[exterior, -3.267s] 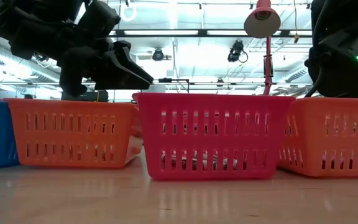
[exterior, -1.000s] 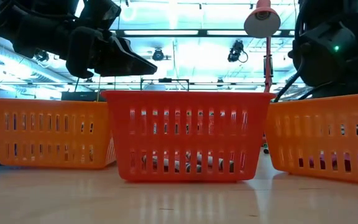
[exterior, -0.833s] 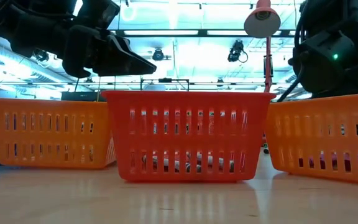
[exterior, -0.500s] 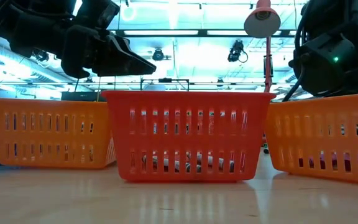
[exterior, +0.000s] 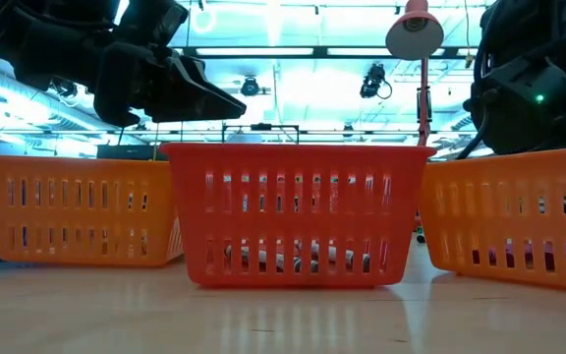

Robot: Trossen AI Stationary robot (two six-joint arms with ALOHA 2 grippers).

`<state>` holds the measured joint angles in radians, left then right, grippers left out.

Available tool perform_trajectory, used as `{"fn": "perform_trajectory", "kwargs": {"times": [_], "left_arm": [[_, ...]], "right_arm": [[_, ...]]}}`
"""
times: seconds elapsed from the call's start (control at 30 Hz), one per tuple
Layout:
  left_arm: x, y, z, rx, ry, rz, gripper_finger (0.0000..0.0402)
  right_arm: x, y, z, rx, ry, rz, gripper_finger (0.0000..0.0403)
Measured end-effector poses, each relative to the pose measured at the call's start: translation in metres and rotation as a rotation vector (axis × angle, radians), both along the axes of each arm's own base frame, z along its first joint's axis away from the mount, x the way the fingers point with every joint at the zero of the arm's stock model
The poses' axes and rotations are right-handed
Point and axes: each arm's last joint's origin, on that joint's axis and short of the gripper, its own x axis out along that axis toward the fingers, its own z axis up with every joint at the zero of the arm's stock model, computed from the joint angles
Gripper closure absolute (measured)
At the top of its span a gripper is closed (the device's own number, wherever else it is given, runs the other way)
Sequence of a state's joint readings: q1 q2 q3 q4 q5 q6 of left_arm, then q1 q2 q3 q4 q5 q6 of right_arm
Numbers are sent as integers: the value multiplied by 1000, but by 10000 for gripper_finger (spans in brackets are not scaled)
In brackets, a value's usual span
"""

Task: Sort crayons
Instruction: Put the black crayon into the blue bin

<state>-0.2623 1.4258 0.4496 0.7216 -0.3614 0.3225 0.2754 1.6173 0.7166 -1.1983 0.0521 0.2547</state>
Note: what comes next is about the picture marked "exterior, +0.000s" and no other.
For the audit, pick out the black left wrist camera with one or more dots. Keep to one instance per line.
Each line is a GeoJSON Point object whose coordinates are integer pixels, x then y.
{"type": "Point", "coordinates": [150, 22]}

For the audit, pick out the red desk lamp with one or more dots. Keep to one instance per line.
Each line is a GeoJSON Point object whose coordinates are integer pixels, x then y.
{"type": "Point", "coordinates": [413, 34]}

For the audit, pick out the red plastic basket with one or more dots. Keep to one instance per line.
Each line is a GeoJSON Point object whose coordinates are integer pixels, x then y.
{"type": "Point", "coordinates": [298, 157]}

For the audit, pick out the flat black box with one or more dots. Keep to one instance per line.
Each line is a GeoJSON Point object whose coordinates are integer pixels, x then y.
{"type": "Point", "coordinates": [130, 151]}

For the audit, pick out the black overhead rig beam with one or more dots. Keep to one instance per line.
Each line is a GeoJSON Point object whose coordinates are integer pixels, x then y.
{"type": "Point", "coordinates": [320, 51]}

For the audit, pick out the orange plastic basket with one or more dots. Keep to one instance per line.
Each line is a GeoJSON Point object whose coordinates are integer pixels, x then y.
{"type": "Point", "coordinates": [81, 167]}
{"type": "Point", "coordinates": [509, 167]}

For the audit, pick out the round black overhead camera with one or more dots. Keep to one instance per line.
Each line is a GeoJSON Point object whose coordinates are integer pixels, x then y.
{"type": "Point", "coordinates": [249, 86]}

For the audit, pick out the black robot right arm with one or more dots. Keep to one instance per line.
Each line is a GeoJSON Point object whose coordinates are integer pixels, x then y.
{"type": "Point", "coordinates": [533, 74]}

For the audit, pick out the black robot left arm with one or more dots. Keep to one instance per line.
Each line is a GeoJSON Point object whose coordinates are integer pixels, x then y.
{"type": "Point", "coordinates": [27, 44]}

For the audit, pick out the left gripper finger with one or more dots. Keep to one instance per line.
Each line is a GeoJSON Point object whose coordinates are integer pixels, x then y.
{"type": "Point", "coordinates": [199, 83]}
{"type": "Point", "coordinates": [189, 110]}

